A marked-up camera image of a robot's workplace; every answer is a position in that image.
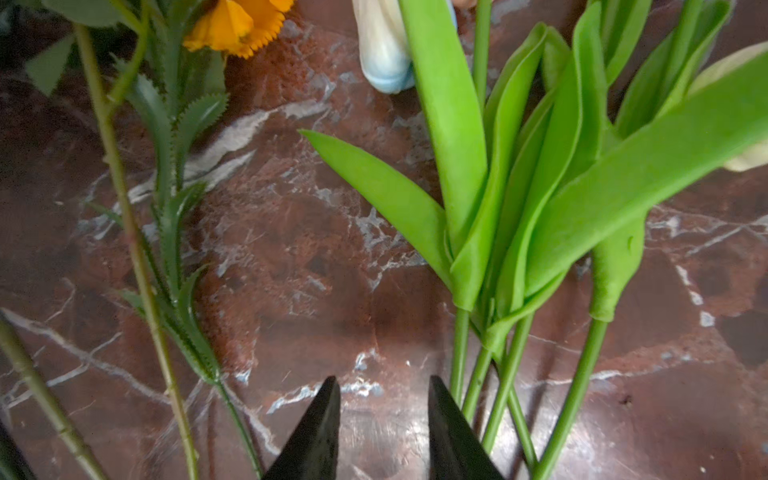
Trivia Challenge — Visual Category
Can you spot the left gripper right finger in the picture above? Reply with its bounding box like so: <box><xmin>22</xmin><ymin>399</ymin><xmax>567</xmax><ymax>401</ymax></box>
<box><xmin>428</xmin><ymin>375</ymin><xmax>503</xmax><ymax>480</ymax></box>

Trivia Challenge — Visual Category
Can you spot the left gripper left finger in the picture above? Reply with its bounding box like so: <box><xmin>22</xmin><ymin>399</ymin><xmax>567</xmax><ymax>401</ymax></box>
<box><xmin>263</xmin><ymin>376</ymin><xmax>341</xmax><ymax>480</ymax></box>

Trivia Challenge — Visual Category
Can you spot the tulip bunch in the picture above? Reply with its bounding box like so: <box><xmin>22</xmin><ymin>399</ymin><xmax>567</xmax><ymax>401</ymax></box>
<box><xmin>305</xmin><ymin>1</ymin><xmax>767</xmax><ymax>479</ymax></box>

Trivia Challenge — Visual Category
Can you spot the orange daisy stem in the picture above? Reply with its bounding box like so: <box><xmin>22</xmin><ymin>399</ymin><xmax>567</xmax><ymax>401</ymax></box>
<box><xmin>26</xmin><ymin>1</ymin><xmax>291</xmax><ymax>478</ymax></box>

